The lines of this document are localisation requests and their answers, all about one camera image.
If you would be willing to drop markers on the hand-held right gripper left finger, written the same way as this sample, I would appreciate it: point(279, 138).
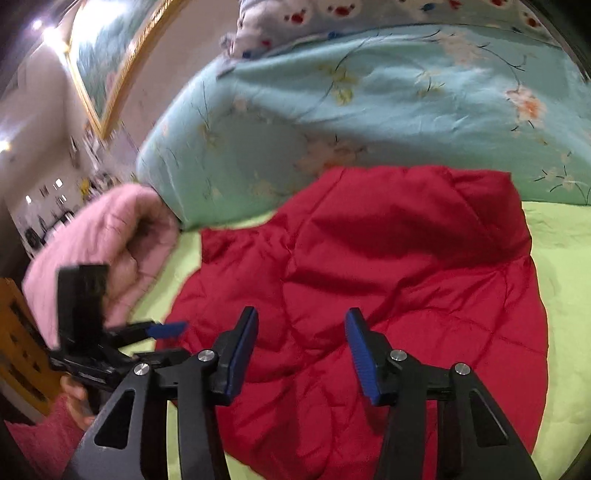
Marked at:
point(240, 360)

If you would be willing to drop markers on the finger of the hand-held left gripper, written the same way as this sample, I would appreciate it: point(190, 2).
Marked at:
point(167, 329)
point(159, 356)

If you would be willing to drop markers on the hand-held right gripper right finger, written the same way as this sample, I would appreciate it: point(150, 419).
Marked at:
point(362, 357)

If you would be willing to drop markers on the red quilted jacket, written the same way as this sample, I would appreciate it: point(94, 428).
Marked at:
point(369, 258)

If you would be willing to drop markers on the person's left forearm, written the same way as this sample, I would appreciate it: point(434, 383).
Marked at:
point(39, 443)

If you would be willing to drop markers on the person's left hand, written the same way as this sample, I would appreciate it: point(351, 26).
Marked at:
point(76, 406)

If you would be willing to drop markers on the wooden chair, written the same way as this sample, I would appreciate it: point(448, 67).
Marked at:
point(23, 346)

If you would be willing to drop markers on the pink quilt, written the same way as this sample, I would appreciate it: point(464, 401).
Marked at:
point(106, 240)

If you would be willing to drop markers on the green bed blanket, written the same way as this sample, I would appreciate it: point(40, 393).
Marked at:
point(563, 277)

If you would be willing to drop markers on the blue floral quilt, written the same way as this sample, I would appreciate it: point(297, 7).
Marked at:
point(369, 110)

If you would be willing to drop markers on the gold framed painting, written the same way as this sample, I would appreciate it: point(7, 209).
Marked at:
point(111, 55)

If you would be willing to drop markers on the bear print pillow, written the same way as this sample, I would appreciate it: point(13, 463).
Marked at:
point(323, 21)

